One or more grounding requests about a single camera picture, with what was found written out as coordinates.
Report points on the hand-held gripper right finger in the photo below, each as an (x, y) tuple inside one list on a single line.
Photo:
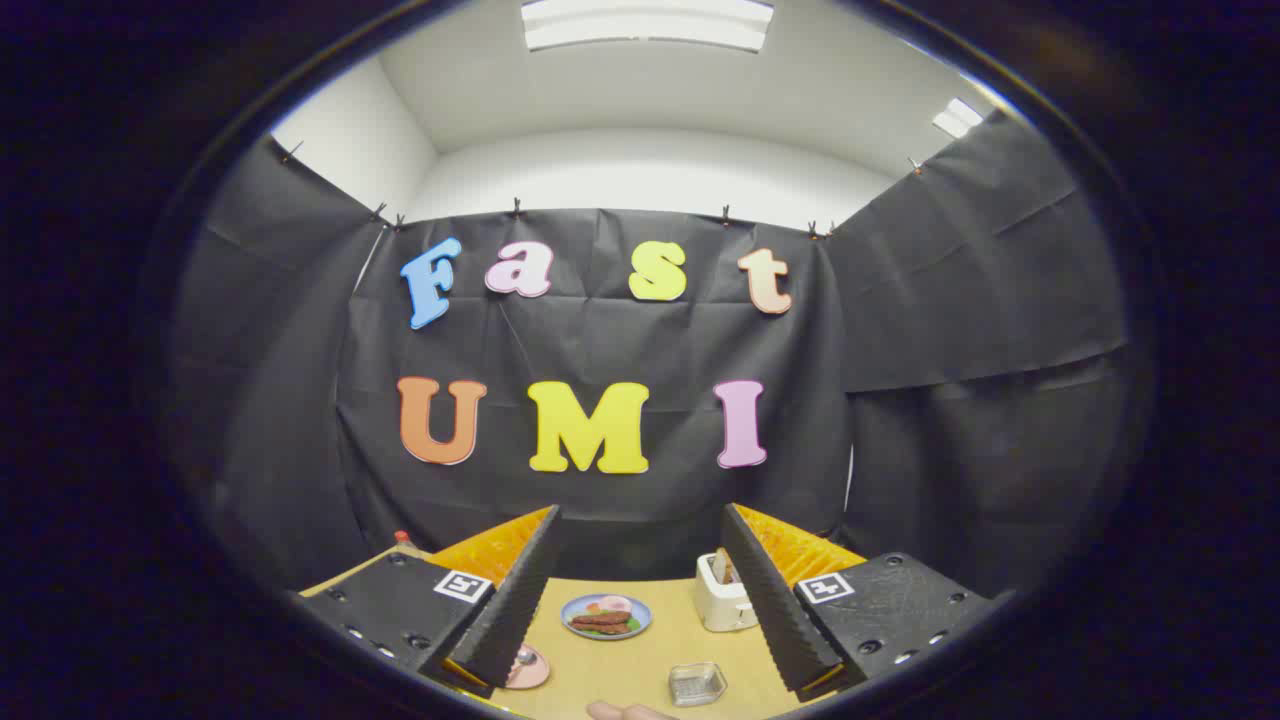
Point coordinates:
[(775, 610)]

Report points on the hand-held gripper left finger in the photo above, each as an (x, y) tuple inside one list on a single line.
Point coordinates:
[(520, 610)]

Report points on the white toaster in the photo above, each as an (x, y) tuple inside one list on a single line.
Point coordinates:
[(722, 605)]

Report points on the toast bread slice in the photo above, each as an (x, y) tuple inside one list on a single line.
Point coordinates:
[(720, 565), (732, 572)]

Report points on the blue plate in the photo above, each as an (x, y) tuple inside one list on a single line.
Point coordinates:
[(580, 604)]

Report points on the pink plate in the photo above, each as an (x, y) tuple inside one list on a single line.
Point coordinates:
[(535, 677)]

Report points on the brown grilled meat strip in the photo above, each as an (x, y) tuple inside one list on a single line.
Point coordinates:
[(600, 628), (600, 618)]

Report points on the pink ham slice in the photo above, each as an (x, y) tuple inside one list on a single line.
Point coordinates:
[(616, 604)]

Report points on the clear perforated drain basket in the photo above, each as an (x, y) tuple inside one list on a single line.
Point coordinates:
[(697, 684)]

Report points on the black backdrop cloth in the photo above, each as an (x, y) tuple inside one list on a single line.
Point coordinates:
[(600, 340)]

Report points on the small ceiling light panel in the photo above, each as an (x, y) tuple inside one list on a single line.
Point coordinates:
[(958, 117)]

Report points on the large ceiling light panel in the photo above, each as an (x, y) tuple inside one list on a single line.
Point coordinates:
[(645, 25)]

